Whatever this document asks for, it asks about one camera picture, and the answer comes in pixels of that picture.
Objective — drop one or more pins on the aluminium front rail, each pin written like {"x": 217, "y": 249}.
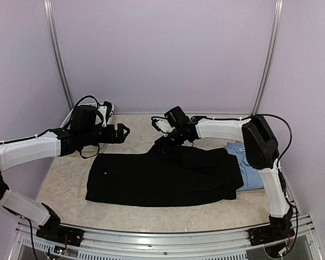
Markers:
{"x": 109, "y": 244}

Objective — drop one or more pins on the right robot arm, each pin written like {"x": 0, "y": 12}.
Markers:
{"x": 260, "y": 143}

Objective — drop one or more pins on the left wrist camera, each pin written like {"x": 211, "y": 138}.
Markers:
{"x": 104, "y": 113}

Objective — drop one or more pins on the left aluminium corner post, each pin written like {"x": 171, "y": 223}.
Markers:
{"x": 48, "y": 8}

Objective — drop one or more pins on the black long sleeve shirt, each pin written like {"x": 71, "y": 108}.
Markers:
{"x": 185, "y": 176}

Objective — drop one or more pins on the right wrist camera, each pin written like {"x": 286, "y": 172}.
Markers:
{"x": 161, "y": 124}

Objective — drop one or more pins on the right aluminium corner post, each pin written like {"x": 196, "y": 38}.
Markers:
{"x": 269, "y": 56}

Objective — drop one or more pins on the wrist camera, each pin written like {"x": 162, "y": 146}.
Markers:
{"x": 161, "y": 124}
{"x": 104, "y": 113}

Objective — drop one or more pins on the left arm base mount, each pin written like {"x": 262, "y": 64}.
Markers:
{"x": 53, "y": 231}

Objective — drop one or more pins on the white plastic bin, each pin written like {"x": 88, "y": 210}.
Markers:
{"x": 83, "y": 117}

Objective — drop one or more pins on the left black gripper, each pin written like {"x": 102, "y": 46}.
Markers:
{"x": 111, "y": 138}

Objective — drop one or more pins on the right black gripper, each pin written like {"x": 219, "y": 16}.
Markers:
{"x": 165, "y": 146}

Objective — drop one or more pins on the aluminium corner post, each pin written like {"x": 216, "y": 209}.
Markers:
{"x": 48, "y": 8}
{"x": 269, "y": 56}

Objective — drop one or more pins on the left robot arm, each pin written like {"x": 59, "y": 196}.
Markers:
{"x": 24, "y": 162}

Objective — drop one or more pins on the light blue folded shirt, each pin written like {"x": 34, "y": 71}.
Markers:
{"x": 250, "y": 176}

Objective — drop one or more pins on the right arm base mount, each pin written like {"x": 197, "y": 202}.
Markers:
{"x": 277, "y": 229}

